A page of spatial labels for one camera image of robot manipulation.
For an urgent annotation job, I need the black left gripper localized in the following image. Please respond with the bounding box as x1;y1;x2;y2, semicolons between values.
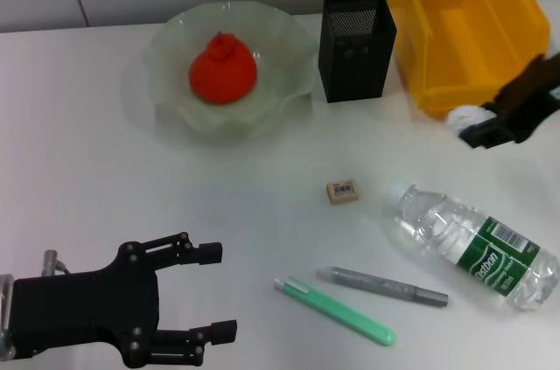
8;232;238;369

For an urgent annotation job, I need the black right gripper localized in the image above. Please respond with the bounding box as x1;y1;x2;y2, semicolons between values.
458;52;560;150

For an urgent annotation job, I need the white paper ball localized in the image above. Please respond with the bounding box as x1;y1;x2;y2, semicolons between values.
446;105;494;135

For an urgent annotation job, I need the mint green pen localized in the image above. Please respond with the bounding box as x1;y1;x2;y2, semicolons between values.
274;276;397;347

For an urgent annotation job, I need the clear green-label water bottle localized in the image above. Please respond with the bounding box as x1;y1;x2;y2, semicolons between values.
387;182;560;313

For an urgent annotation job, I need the orange mandarin fruit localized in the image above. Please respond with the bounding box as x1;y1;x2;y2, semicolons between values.
188;31;258;105

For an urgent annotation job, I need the black mesh pen holder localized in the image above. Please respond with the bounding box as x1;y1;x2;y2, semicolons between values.
318;0;398;103

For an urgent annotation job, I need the grey marker pen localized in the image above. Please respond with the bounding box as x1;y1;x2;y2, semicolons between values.
316;266;450;308

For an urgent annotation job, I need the beige eraser with barcode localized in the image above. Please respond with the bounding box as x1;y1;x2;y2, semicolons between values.
325;178;363;205

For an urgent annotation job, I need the green glass fruit bowl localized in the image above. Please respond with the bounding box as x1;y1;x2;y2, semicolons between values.
143;0;319;143

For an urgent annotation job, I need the yellow plastic bin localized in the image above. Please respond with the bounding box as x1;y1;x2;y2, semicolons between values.
388;0;551;120

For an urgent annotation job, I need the left gripper cable with plug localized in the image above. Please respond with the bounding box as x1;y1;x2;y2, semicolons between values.
41;248;72;277

